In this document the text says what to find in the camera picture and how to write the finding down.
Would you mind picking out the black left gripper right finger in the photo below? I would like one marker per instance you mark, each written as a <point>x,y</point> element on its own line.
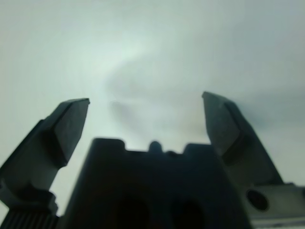
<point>236,138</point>

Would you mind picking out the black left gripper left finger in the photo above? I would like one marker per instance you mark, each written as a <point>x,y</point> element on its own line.
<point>47,148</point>

